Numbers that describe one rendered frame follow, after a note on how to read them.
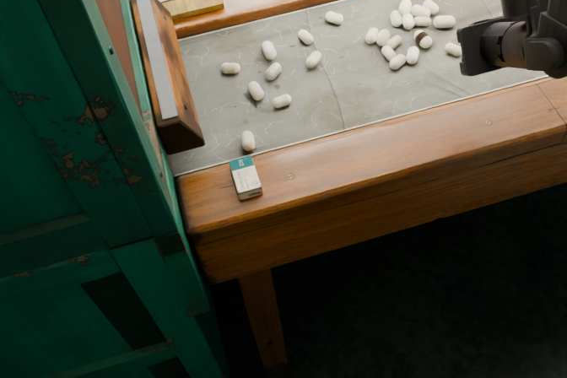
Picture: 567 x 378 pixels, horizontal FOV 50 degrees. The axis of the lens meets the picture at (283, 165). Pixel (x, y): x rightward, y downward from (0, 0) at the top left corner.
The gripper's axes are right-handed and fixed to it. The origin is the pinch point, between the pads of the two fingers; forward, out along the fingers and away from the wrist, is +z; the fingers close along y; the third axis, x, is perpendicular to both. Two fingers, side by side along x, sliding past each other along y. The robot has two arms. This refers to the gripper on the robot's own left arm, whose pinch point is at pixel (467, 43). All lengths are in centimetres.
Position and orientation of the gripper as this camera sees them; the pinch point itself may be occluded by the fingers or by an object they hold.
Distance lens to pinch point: 94.6
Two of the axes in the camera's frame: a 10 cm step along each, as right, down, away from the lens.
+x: 2.2, 9.4, 2.5
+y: -9.6, 2.6, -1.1
